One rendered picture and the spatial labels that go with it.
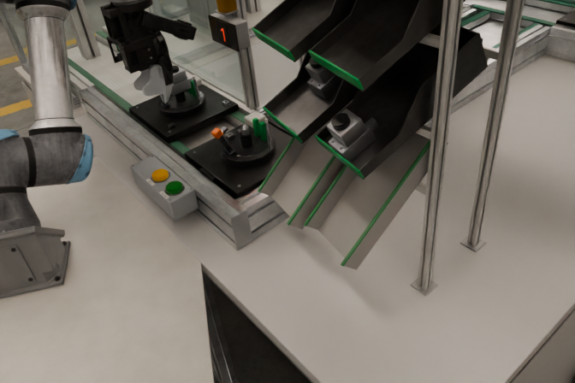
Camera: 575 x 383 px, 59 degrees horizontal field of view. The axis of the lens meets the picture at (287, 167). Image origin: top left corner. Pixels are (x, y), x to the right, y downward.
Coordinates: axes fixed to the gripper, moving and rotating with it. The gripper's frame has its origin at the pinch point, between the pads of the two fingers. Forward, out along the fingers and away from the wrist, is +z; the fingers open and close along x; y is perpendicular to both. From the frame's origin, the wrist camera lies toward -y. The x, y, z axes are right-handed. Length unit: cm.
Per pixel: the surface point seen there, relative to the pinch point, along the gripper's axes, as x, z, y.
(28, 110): -289, 123, -14
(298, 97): 18.5, 1.5, -18.5
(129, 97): -68, 32, -15
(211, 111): -29.3, 26.3, -24.1
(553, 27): 12, 27, -137
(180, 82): -37.0, 17.8, -20.0
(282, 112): 18.2, 3.4, -14.6
